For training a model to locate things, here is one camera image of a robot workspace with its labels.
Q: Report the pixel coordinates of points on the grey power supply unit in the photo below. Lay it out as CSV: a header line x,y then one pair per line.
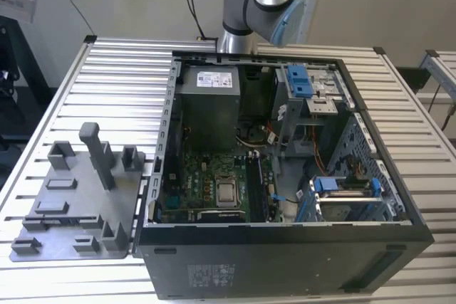
x,y
206,115

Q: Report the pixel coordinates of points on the black PC case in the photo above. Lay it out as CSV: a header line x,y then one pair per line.
x,y
249,265

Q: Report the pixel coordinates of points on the black graphics card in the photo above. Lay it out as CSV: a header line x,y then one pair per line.
x,y
221,216

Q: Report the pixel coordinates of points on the grey parts rack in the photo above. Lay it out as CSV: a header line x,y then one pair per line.
x,y
82,190

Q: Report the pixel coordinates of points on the silver CPU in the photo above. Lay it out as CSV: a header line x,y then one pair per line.
x,y
227,193

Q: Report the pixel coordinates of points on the white cardboard box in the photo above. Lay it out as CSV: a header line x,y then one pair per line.
x,y
19,3

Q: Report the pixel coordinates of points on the blue disk carrier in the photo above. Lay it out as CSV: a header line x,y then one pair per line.
x,y
325,184

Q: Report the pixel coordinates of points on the blue plastic drive latch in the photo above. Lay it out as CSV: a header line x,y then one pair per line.
x,y
297,79

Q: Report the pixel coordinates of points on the green motherboard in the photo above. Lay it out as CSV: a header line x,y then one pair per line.
x,y
231,165

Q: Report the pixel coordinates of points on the grey metal drive cage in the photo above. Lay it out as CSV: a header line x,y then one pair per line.
x,y
322,106

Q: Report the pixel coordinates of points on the metal slat side table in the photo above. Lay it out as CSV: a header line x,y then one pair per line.
x,y
445,69

